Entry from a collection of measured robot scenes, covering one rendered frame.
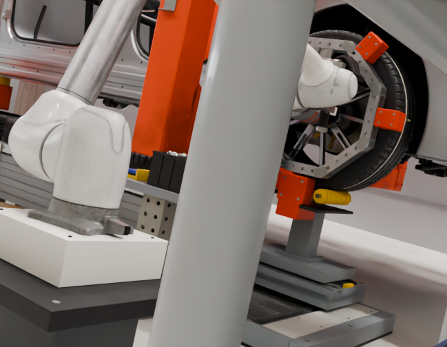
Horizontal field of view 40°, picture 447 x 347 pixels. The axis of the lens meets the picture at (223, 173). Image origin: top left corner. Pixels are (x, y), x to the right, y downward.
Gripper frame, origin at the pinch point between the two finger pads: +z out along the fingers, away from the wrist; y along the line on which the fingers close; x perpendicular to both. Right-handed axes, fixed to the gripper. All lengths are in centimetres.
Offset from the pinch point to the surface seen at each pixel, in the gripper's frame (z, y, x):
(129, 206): -6, -77, -54
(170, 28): -14, -67, 20
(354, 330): 14, 23, -75
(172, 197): -44, -24, -40
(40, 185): -6, -135, -58
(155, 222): -41, -32, -50
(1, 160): -5, -169, -53
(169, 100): -14, -61, -8
